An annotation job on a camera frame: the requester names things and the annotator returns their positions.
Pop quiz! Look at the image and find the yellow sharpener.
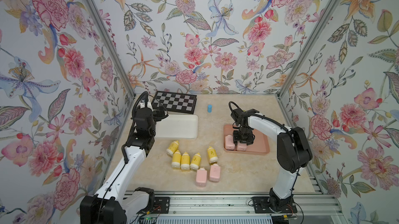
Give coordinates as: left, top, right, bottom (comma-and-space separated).
166, 141, 179, 156
207, 146, 219, 164
190, 152, 202, 171
171, 150, 181, 169
180, 152, 190, 171

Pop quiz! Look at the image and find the pink sharpener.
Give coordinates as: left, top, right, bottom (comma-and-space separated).
209, 163, 221, 182
236, 143, 247, 151
224, 135, 236, 151
195, 168, 208, 187

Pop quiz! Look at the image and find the white storage tray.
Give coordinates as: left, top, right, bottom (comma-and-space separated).
155, 115, 198, 140

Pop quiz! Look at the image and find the yellow sharpener right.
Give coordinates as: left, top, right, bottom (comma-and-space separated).
207, 146, 219, 164

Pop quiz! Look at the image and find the pink storage tray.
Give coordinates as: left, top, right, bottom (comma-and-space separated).
223, 124, 270, 155

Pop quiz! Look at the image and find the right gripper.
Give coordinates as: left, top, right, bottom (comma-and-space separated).
231, 127, 252, 144

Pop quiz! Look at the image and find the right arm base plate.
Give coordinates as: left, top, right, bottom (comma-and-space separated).
249, 197, 298, 215

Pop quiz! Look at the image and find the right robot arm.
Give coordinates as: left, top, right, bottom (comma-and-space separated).
230, 107, 313, 208

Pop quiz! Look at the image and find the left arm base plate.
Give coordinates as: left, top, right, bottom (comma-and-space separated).
133, 197, 170, 216

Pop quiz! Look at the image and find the yellow sharpener far left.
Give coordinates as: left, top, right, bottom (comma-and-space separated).
166, 141, 179, 156

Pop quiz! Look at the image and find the black white checkerboard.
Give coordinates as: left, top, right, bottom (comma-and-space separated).
152, 91, 197, 115

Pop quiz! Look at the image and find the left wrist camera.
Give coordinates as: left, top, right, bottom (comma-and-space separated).
139, 99, 153, 111

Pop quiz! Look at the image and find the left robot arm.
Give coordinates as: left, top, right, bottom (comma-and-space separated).
80, 92, 167, 224

